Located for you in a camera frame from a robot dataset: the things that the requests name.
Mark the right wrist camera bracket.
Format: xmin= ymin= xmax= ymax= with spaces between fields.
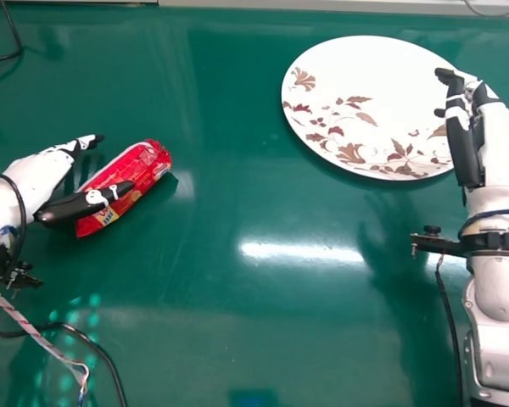
xmin=409 ymin=225 xmax=509 ymax=260

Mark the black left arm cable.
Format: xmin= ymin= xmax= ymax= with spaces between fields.
xmin=0 ymin=174 xmax=129 ymax=407

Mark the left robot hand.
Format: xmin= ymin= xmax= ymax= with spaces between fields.
xmin=0 ymin=133 xmax=136 ymax=239

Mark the grey cable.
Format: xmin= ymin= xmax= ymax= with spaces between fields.
xmin=463 ymin=0 xmax=509 ymax=19

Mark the red biscuit packet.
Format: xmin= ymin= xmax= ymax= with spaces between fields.
xmin=74 ymin=138 xmax=173 ymax=239

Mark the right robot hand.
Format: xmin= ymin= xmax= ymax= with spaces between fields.
xmin=433 ymin=66 xmax=509 ymax=235

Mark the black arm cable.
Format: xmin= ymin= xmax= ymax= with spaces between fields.
xmin=0 ymin=174 xmax=129 ymax=407
xmin=433 ymin=253 xmax=468 ymax=407

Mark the blue wrist cable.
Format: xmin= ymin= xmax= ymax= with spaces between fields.
xmin=456 ymin=206 xmax=509 ymax=238

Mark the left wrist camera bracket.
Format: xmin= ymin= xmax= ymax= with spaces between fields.
xmin=0 ymin=248 xmax=45 ymax=299

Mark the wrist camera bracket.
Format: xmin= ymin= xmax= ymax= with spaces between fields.
xmin=409 ymin=225 xmax=509 ymax=260
xmin=0 ymin=248 xmax=45 ymax=299

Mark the red and white braided cable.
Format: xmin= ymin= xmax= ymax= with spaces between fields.
xmin=0 ymin=226 xmax=91 ymax=402

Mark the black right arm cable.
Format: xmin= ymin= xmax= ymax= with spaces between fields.
xmin=433 ymin=253 xmax=468 ymax=407

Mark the thick black cable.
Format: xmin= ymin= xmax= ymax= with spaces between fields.
xmin=0 ymin=0 xmax=25 ymax=67

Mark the plate with brown leaf pattern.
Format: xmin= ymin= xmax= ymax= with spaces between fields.
xmin=281 ymin=35 xmax=472 ymax=182

